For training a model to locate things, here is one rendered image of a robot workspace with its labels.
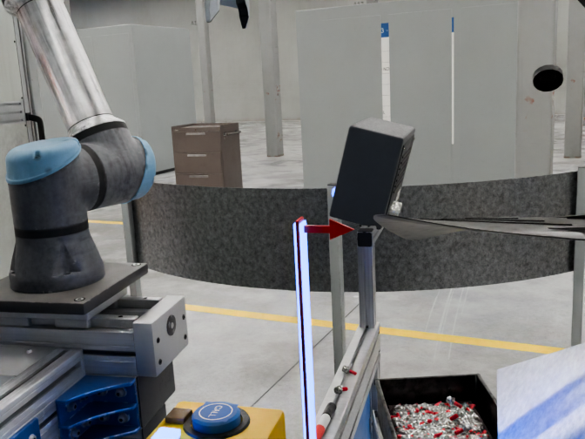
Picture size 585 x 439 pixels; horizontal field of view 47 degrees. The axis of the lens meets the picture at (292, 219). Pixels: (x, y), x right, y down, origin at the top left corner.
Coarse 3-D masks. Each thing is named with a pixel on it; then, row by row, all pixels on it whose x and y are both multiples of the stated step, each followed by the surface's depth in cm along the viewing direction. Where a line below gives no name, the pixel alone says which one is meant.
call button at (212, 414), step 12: (204, 408) 56; (216, 408) 56; (228, 408) 56; (192, 420) 54; (204, 420) 54; (216, 420) 54; (228, 420) 54; (240, 420) 55; (204, 432) 54; (216, 432) 53
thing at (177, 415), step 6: (174, 408) 57; (180, 408) 57; (168, 414) 56; (174, 414) 56; (180, 414) 56; (186, 414) 56; (168, 420) 55; (174, 420) 55; (180, 420) 55; (186, 420) 56
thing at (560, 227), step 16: (384, 224) 74; (400, 224) 73; (416, 224) 72; (432, 224) 64; (448, 224) 64; (464, 224) 66; (480, 224) 67; (496, 224) 67; (512, 224) 68; (528, 224) 68; (544, 224) 68; (560, 224) 67; (576, 224) 68
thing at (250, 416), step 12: (192, 408) 58; (240, 408) 58; (252, 408) 58; (252, 420) 55; (264, 420) 55; (276, 420) 55; (180, 432) 54; (192, 432) 54; (228, 432) 53; (240, 432) 54; (252, 432) 54; (264, 432) 53; (276, 432) 55
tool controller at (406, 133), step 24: (384, 120) 152; (360, 144) 130; (384, 144) 129; (408, 144) 139; (360, 168) 131; (384, 168) 130; (336, 192) 133; (360, 192) 132; (384, 192) 131; (336, 216) 134; (360, 216) 133
